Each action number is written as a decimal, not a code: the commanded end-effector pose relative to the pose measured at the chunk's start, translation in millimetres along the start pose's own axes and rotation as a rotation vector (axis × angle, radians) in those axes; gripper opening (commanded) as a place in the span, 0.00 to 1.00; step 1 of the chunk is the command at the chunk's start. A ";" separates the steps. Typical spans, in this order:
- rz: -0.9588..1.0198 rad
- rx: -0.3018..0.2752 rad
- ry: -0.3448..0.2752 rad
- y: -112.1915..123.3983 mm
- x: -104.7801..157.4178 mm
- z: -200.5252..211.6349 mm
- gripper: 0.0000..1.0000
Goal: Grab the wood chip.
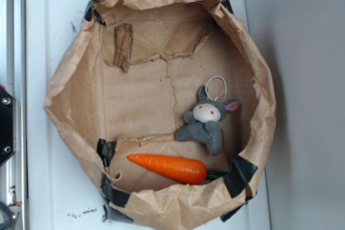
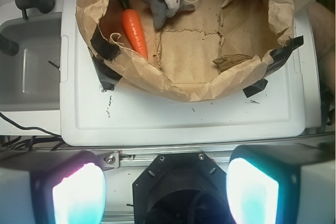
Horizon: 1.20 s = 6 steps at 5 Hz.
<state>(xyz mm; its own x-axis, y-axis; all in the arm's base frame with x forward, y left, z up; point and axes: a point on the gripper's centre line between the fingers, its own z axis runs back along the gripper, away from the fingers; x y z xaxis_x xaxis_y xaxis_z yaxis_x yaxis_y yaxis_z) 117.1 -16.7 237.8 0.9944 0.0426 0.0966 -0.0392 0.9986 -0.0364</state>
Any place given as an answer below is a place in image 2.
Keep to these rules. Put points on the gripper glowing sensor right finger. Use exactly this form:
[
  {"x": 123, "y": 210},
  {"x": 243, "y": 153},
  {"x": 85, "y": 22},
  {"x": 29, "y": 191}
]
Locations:
[{"x": 292, "y": 183}]

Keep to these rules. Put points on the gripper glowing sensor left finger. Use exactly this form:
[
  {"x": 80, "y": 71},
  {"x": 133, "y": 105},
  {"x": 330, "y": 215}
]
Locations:
[{"x": 52, "y": 187}]

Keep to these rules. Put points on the brown wood chip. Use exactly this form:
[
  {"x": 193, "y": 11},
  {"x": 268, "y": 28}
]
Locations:
[{"x": 226, "y": 62}]

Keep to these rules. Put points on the white plastic bin lid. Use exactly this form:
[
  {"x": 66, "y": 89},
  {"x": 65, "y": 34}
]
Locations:
[{"x": 126, "y": 116}]

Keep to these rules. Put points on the black tape piece lower right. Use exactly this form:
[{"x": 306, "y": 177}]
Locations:
[{"x": 255, "y": 88}]

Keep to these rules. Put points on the grey plastic sink tub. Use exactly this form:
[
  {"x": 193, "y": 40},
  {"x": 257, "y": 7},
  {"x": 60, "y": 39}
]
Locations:
[{"x": 30, "y": 79}]

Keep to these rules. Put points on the black tape strip right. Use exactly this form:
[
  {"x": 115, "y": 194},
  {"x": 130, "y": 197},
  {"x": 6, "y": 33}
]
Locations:
[{"x": 281, "y": 55}]

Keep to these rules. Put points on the black tape strip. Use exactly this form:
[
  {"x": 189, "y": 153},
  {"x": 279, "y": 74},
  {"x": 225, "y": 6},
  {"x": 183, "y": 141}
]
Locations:
[
  {"x": 104, "y": 51},
  {"x": 281, "y": 55}
]

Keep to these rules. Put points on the black tape strip left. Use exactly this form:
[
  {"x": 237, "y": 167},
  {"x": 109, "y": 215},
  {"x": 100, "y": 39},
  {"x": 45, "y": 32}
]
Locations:
[{"x": 104, "y": 51}]

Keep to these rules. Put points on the crumpled brown paper bag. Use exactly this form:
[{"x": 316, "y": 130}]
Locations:
[{"x": 180, "y": 55}]

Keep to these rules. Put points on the orange toy carrot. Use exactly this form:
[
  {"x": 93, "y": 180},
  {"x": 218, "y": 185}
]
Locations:
[{"x": 133, "y": 29}]

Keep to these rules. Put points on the grey plush donkey toy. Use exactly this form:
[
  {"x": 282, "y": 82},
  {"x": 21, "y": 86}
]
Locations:
[{"x": 162, "y": 10}]

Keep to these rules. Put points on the aluminium frame rail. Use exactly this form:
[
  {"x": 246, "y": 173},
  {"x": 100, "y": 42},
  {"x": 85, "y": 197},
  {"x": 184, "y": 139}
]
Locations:
[{"x": 143, "y": 157}]

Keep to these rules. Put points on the black octagonal mount plate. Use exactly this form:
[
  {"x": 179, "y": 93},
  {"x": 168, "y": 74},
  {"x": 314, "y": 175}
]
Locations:
[{"x": 181, "y": 193}]

